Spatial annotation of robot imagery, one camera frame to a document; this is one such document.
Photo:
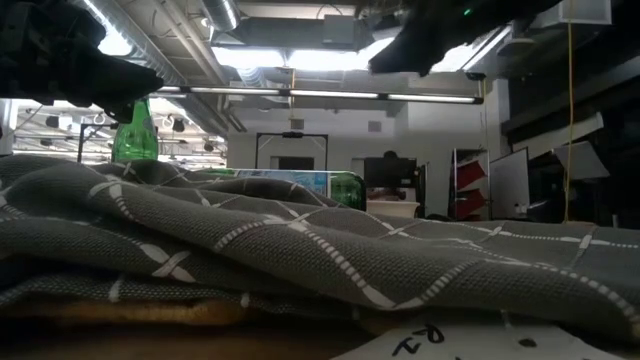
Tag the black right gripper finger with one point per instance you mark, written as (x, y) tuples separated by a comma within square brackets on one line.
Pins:
[(395, 62)]

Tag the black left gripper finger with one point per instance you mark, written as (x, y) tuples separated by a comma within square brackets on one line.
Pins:
[(120, 112), (142, 80)]

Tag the grey checked dish towel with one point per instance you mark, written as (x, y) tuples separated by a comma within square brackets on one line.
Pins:
[(300, 250)]

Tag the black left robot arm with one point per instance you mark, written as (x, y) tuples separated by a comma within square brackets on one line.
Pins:
[(35, 45)]

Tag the green glass bottle red cap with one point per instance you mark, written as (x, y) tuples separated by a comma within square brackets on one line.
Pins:
[(136, 137)]

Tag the black pole stand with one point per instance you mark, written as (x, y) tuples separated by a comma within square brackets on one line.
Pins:
[(80, 145)]

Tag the grey ceiling box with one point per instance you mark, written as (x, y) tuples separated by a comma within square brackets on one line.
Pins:
[(340, 30)]

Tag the long tube light fixture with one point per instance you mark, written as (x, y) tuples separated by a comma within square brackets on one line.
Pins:
[(330, 93)]

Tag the ceiling light panel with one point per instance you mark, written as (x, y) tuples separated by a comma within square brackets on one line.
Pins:
[(310, 59)]

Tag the white and black device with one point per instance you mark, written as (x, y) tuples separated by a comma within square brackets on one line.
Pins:
[(6, 127)]

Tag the black monitor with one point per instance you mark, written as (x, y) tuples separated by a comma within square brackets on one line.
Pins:
[(390, 172)]

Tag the green glass bottle blue label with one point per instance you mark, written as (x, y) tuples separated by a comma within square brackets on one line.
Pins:
[(345, 187)]

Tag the red and white shelf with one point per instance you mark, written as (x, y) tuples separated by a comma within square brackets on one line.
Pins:
[(470, 180)]

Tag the white ceiling unit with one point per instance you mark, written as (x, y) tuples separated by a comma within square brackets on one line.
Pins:
[(580, 12)]

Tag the grey flat panel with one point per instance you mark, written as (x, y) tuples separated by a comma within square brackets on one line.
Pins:
[(510, 185)]

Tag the grey tilted panel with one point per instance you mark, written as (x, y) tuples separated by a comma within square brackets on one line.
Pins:
[(582, 160)]

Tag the white handwritten tag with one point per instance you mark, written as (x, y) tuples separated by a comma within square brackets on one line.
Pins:
[(475, 345)]

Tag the silver ceiling duct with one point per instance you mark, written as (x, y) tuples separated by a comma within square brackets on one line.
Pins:
[(222, 12)]

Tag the black rectangular frame stand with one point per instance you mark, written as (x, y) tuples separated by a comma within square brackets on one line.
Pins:
[(292, 135)]

